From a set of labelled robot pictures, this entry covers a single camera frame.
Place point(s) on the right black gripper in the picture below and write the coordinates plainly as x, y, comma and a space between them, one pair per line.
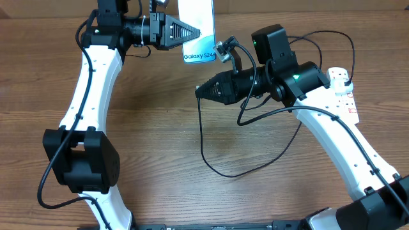
226, 94

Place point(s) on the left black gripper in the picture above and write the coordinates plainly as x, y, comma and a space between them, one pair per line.
161, 30

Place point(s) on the Galaxy smartphone with blue screen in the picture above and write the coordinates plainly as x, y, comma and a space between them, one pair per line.
198, 14

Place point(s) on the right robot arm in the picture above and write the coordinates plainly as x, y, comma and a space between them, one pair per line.
323, 102

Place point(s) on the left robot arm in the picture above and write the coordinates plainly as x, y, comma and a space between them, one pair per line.
79, 152

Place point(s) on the white charger adapter plug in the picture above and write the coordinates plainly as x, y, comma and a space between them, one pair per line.
339, 86

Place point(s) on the white power strip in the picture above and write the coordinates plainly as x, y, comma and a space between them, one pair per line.
348, 106

